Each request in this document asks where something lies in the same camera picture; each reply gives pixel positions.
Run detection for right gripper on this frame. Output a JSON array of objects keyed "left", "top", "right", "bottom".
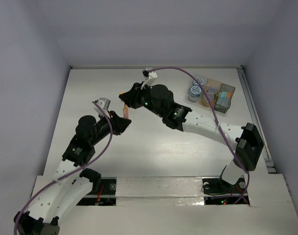
[{"left": 120, "top": 80, "right": 165, "bottom": 118}]

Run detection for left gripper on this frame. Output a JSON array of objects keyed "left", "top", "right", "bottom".
[{"left": 90, "top": 110, "right": 131, "bottom": 145}]

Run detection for pink pencil-shaped highlighter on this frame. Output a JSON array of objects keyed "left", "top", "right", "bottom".
[{"left": 123, "top": 104, "right": 129, "bottom": 119}]

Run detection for blue lid jar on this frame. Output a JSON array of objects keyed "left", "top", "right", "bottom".
[
  {"left": 187, "top": 85, "right": 202, "bottom": 102},
  {"left": 192, "top": 76, "right": 207, "bottom": 87}
]

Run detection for clear jar blue clips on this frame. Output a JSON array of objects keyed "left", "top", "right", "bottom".
[{"left": 206, "top": 86, "right": 218, "bottom": 95}]

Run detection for blue pencil-shaped highlighter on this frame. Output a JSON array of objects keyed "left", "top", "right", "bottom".
[{"left": 217, "top": 95, "right": 231, "bottom": 107}]

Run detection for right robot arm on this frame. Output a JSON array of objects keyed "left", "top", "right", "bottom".
[{"left": 119, "top": 83, "right": 264, "bottom": 192}]

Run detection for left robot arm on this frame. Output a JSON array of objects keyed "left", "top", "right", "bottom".
[{"left": 14, "top": 111, "right": 131, "bottom": 235}]

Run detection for clear plastic bin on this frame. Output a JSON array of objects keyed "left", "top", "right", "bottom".
[{"left": 187, "top": 75, "right": 208, "bottom": 102}]

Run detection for amber plastic bin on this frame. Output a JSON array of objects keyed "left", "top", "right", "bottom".
[{"left": 199, "top": 79, "right": 222, "bottom": 108}]

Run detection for grey plastic bin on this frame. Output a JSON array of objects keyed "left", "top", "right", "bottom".
[{"left": 214, "top": 83, "right": 235, "bottom": 114}]

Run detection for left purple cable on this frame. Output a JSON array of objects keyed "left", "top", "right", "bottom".
[{"left": 13, "top": 101, "right": 113, "bottom": 235}]

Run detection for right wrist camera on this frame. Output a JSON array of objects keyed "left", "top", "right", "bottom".
[{"left": 141, "top": 68, "right": 158, "bottom": 90}]

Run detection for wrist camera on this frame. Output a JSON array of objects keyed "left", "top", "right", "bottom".
[
  {"left": 92, "top": 97, "right": 111, "bottom": 116},
  {"left": 141, "top": 68, "right": 158, "bottom": 90}
]

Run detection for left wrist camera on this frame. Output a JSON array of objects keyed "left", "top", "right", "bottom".
[{"left": 92, "top": 97, "right": 111, "bottom": 116}]

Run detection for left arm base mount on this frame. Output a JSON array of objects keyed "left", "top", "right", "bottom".
[{"left": 77, "top": 178, "right": 117, "bottom": 206}]

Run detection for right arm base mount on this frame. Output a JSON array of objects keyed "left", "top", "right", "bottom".
[{"left": 201, "top": 177, "right": 249, "bottom": 205}]

